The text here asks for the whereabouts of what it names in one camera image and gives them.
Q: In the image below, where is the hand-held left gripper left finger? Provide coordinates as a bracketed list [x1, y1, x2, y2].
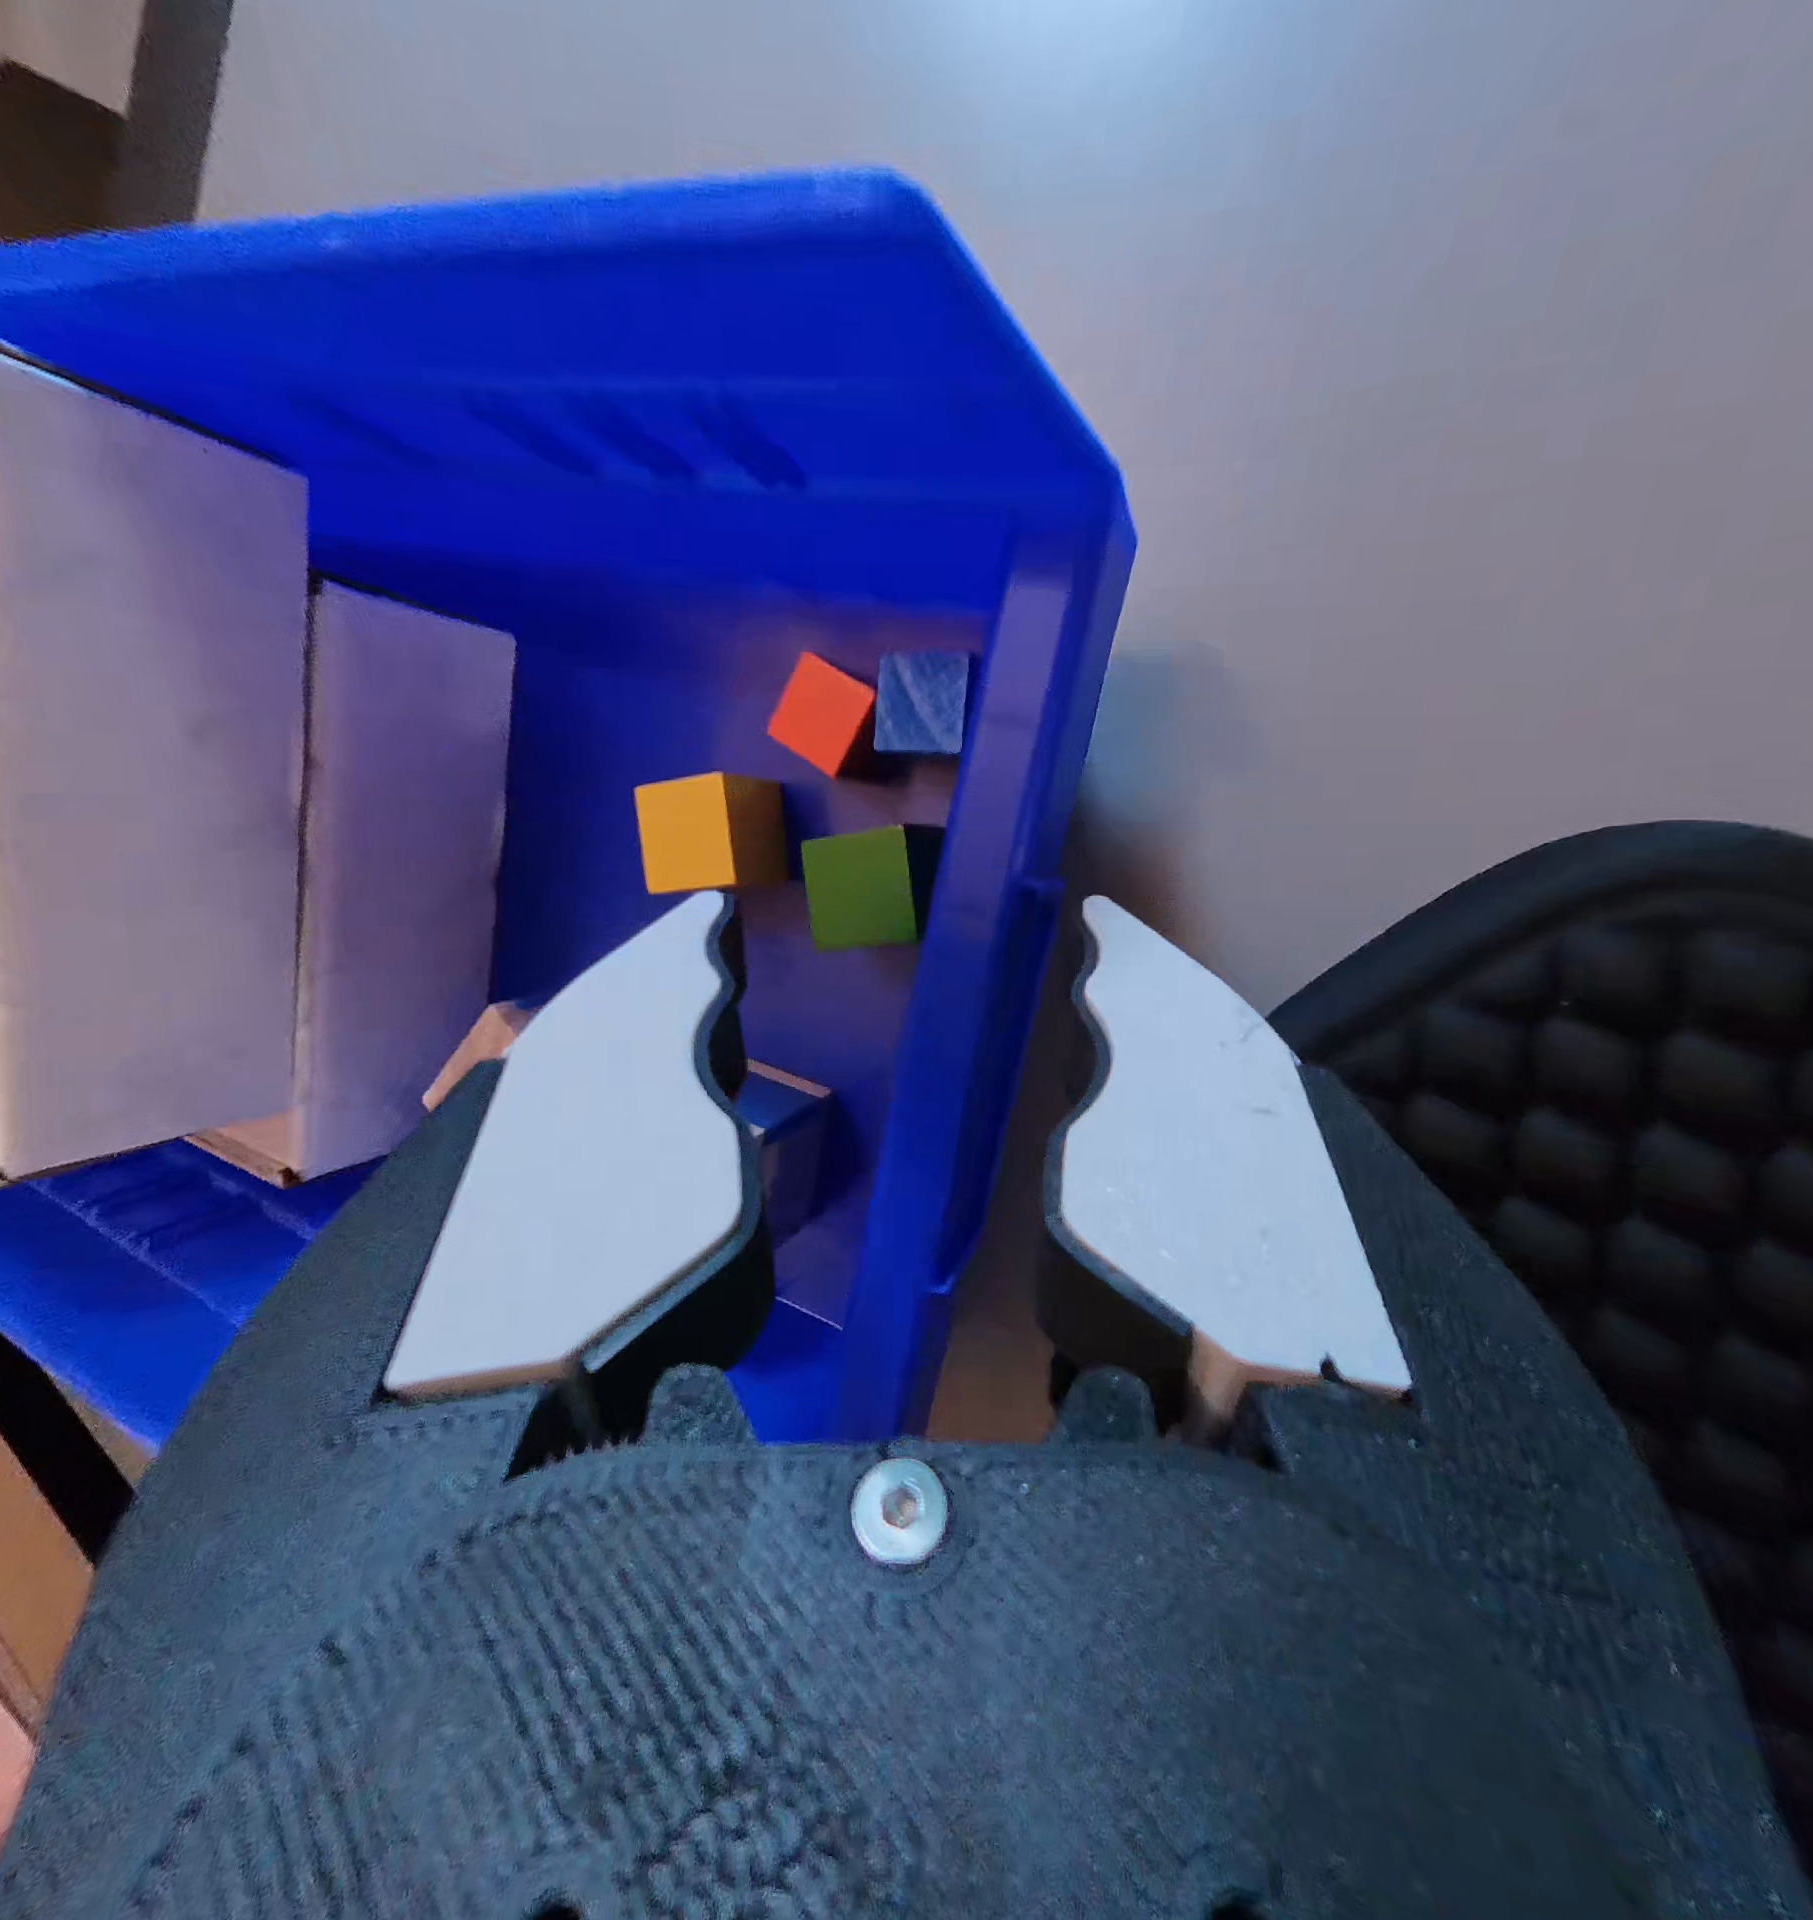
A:
[378, 889, 770, 1404]

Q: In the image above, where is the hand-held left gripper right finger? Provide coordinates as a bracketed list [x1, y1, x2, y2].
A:
[1040, 894, 1418, 1428]

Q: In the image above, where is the dark wooden cube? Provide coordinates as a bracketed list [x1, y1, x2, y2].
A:
[726, 1056, 841, 1247]

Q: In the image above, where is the yellow wooden cube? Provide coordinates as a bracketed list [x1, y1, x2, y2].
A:
[633, 771, 789, 895]

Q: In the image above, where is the green wooden cube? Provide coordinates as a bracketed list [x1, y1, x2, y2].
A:
[800, 822, 945, 952]

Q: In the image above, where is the orange wooden cube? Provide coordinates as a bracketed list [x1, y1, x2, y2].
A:
[767, 649, 879, 778]

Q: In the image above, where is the blue wooden cube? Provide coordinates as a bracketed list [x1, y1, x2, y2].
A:
[874, 649, 976, 756]

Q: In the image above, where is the white cardboard box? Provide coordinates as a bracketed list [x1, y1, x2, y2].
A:
[0, 335, 541, 1195]

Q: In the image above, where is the blue plastic bin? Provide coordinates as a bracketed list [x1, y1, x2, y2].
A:
[0, 165, 1141, 1450]

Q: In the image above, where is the black quilted seat cushion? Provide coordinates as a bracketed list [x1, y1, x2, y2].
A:
[1266, 820, 1813, 1920]

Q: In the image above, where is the tan cardboard piece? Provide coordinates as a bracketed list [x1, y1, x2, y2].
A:
[0, 1340, 98, 1853]

